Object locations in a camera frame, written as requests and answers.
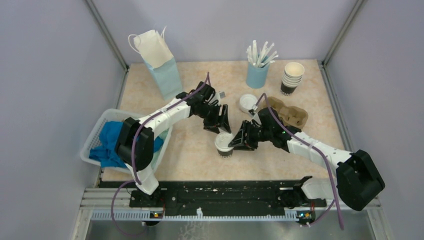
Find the white plastic basket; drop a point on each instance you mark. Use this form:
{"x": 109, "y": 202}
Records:
{"x": 109, "y": 115}

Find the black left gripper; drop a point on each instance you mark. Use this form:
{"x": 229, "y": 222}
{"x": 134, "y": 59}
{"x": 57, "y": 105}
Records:
{"x": 211, "y": 125}

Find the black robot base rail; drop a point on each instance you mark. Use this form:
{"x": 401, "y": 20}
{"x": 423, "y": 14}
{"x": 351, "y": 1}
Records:
{"x": 226, "y": 198}

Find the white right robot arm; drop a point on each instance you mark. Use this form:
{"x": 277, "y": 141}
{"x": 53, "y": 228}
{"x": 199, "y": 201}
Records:
{"x": 354, "y": 176}

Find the stack of white cup lids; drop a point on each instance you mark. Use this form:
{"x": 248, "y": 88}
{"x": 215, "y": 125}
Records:
{"x": 247, "y": 102}

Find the mint green cloth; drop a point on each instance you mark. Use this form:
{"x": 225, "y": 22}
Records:
{"x": 159, "y": 155}

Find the black paper coffee cup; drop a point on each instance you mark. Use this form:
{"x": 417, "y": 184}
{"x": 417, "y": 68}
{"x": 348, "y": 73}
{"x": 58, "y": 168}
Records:
{"x": 225, "y": 152}

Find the blue cloth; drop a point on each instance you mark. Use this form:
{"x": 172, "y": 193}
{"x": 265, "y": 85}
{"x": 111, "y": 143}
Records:
{"x": 104, "y": 153}

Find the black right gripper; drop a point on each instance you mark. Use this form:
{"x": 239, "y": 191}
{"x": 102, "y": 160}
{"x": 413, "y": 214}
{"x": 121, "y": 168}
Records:
{"x": 242, "y": 140}

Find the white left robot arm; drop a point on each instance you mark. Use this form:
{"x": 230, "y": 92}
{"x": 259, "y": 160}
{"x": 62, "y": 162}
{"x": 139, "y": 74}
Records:
{"x": 135, "y": 143}

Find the blue cylindrical straw holder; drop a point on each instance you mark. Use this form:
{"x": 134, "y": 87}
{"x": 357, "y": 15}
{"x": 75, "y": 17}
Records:
{"x": 256, "y": 77}

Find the white wrapped straws bundle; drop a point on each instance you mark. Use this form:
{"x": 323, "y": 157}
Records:
{"x": 261, "y": 57}

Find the brown cardboard cup carrier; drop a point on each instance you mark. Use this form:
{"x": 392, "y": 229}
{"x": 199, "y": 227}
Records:
{"x": 290, "y": 116}

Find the light blue paper bag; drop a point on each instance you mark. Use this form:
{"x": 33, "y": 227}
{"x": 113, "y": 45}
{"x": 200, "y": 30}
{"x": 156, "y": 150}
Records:
{"x": 159, "y": 60}

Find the white coffee cup lid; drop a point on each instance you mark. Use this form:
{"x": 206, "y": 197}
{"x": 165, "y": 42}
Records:
{"x": 222, "y": 141}

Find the stack of paper cups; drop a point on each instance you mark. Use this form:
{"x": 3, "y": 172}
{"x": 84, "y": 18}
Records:
{"x": 291, "y": 78}

